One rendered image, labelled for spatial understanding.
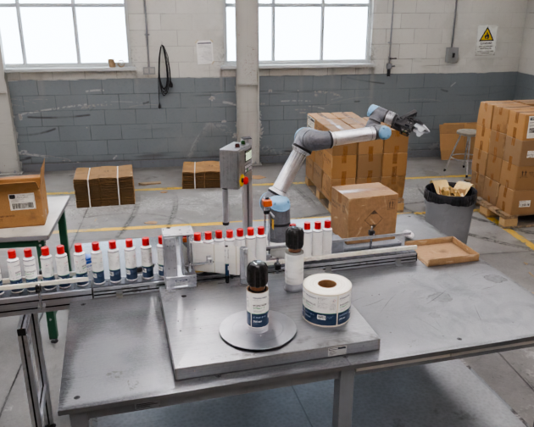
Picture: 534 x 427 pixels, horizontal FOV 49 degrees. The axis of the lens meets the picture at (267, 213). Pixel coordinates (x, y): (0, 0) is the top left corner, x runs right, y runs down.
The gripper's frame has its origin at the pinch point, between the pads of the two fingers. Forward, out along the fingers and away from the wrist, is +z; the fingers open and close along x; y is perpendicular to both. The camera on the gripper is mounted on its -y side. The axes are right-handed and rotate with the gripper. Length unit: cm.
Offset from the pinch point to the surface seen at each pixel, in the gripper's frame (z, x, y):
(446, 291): 45, -2, 89
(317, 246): -20, -5, 96
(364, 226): -8, -25, 60
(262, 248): -42, 1, 114
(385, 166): -51, -235, -155
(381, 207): -3, -19, 48
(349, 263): -3, -14, 92
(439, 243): 32, -36, 42
